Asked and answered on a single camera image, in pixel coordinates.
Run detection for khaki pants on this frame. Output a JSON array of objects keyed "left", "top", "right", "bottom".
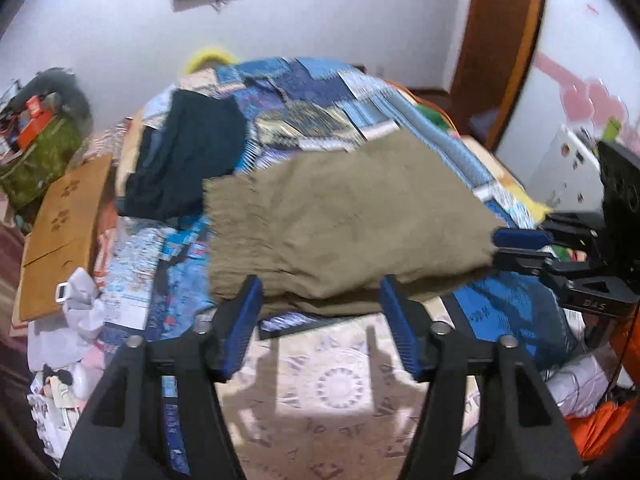
[{"left": 204, "top": 129, "right": 501, "bottom": 316}]

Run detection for white cabinet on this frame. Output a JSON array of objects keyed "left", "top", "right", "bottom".
[{"left": 526, "top": 125, "right": 603, "bottom": 212}]

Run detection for orange right sleeve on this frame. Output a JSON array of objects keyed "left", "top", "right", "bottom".
[{"left": 565, "top": 314, "right": 640, "bottom": 462}]

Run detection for green patterned bag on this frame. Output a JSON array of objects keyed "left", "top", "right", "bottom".
[{"left": 1, "top": 115, "right": 82, "bottom": 210}]

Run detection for dark navy folded garment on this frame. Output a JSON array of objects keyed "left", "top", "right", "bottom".
[{"left": 119, "top": 90, "right": 247, "bottom": 221}]

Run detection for orange box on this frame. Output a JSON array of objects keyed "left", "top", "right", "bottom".
[{"left": 16, "top": 96, "right": 53, "bottom": 151}]

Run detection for yellow pillow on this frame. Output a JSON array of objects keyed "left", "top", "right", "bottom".
[{"left": 184, "top": 47, "right": 239, "bottom": 75}]

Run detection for grey plush toy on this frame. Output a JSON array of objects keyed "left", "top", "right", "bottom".
[{"left": 12, "top": 67, "right": 93, "bottom": 138}]

